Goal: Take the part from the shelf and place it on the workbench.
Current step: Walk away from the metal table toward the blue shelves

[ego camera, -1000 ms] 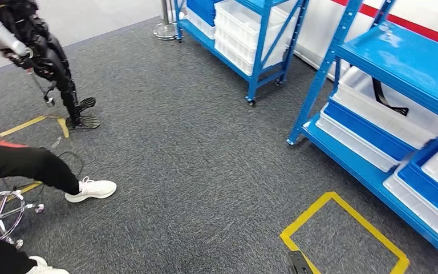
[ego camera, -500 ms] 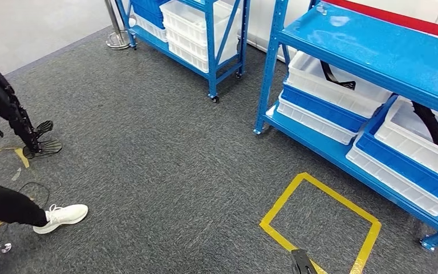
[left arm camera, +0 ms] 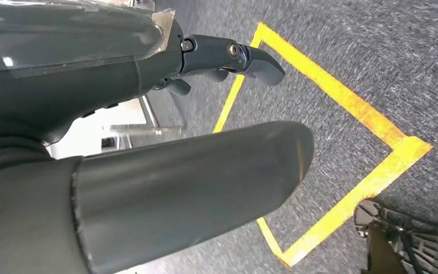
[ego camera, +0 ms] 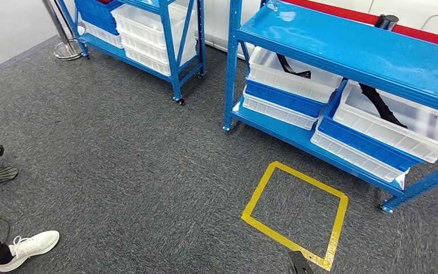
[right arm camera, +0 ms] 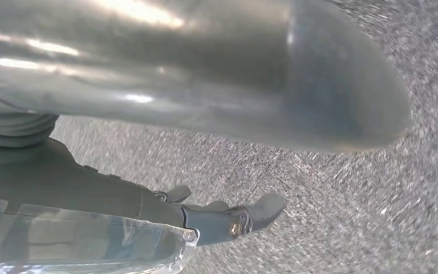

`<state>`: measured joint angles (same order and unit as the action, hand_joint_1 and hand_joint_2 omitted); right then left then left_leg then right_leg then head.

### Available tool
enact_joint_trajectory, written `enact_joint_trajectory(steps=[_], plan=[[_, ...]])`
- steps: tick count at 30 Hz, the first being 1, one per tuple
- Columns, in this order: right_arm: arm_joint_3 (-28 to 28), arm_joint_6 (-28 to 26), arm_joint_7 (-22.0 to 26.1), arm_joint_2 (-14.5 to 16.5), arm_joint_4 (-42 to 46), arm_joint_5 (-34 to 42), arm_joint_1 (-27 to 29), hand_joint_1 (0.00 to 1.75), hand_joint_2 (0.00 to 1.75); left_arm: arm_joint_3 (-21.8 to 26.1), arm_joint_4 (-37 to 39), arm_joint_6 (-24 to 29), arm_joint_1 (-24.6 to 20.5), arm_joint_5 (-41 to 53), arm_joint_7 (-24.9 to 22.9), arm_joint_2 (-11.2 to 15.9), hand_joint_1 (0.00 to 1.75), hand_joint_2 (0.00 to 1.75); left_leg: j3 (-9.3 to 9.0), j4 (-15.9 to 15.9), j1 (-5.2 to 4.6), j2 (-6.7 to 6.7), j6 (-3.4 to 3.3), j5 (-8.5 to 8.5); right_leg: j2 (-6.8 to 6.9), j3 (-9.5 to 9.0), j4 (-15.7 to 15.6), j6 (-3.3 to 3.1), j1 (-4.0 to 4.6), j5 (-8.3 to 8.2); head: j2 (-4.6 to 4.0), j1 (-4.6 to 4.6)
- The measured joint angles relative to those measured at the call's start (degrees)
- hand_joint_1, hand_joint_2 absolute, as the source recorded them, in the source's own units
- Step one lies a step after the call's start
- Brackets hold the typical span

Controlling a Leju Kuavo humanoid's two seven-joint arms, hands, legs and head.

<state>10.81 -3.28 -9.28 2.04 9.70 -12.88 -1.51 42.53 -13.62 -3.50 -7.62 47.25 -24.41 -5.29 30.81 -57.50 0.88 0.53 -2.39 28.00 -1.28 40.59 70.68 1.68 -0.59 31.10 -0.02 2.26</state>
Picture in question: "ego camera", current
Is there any black curved trim part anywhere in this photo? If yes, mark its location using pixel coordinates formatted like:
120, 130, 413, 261
275, 53, 313, 79
359, 83, 409, 130

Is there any blue metal shelf rack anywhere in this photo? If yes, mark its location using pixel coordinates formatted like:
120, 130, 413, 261
222, 0, 438, 215
54, 0, 206, 106

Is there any yellow floor tape square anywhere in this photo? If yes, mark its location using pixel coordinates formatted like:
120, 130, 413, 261
240, 161, 349, 272

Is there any blue plastic crate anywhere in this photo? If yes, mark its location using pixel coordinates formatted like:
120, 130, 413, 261
77, 8, 121, 36
74, 0, 124, 18
317, 81, 424, 173
244, 77, 326, 119

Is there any person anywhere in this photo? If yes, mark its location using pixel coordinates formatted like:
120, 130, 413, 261
0, 229, 60, 273

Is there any white car with red stripe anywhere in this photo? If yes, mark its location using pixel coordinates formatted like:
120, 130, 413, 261
194, 0, 438, 61

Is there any chrome stanchion post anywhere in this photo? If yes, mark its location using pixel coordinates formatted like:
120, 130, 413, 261
41, 0, 84, 61

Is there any black chrome cylinder post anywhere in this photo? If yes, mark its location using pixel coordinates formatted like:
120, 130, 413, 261
374, 14, 400, 32

